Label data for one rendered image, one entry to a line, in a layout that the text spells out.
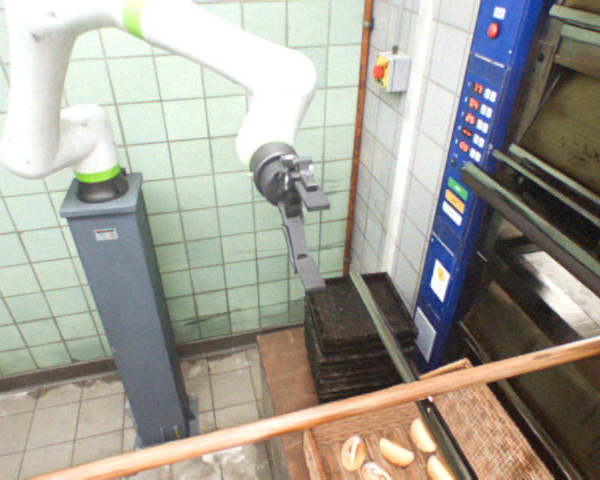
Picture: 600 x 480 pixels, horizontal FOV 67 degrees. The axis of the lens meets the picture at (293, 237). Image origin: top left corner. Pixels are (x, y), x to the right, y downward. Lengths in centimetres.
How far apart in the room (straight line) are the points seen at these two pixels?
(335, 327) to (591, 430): 65
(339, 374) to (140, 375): 78
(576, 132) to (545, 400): 58
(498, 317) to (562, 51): 63
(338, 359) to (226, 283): 96
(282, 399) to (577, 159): 108
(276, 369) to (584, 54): 123
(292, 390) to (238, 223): 78
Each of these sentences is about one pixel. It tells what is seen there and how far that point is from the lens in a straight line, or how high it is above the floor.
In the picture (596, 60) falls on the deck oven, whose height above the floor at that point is 166.
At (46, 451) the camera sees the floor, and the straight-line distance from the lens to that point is 238.
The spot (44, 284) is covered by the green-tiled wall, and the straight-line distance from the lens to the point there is 218.
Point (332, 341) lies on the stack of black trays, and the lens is 131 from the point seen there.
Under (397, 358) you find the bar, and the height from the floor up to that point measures 117.
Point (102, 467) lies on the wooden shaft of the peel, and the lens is 79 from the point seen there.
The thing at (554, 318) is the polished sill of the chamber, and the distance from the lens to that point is 112.
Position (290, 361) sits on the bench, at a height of 58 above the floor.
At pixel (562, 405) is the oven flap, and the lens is 118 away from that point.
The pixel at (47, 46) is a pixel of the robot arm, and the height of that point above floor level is 166.
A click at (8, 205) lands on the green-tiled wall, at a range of 199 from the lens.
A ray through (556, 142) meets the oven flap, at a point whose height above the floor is 150.
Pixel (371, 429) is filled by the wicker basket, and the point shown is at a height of 62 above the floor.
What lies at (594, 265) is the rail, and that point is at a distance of 81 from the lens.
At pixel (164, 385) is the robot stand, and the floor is 40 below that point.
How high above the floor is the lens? 186
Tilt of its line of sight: 35 degrees down
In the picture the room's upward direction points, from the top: straight up
